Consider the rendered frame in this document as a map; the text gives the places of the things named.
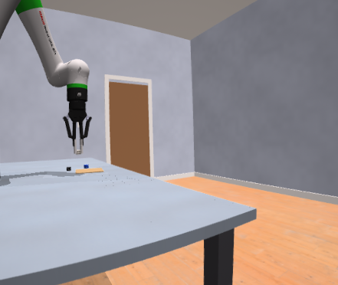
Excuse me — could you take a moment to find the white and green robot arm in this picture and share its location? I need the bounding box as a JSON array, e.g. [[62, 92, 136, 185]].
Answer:
[[0, 0, 90, 102]]

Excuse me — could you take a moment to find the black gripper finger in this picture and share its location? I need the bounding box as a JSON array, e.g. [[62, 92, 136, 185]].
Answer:
[[63, 114, 77, 154], [79, 114, 92, 153]]

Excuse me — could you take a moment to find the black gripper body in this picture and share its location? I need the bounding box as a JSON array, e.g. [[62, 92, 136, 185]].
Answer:
[[68, 101, 87, 122]]

